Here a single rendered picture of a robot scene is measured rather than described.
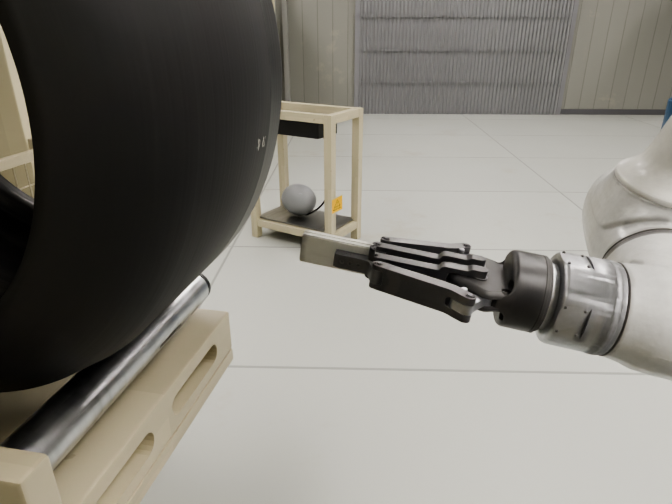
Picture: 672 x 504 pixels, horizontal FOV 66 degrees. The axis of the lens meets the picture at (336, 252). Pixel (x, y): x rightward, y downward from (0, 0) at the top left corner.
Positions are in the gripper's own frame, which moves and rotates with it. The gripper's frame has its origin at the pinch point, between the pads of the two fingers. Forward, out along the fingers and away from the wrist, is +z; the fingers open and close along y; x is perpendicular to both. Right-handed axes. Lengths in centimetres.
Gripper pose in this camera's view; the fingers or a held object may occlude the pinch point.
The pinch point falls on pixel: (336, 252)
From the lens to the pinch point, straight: 51.6
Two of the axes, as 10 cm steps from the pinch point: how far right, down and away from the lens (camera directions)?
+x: -1.3, 9.0, 4.2
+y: -2.0, 3.9, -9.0
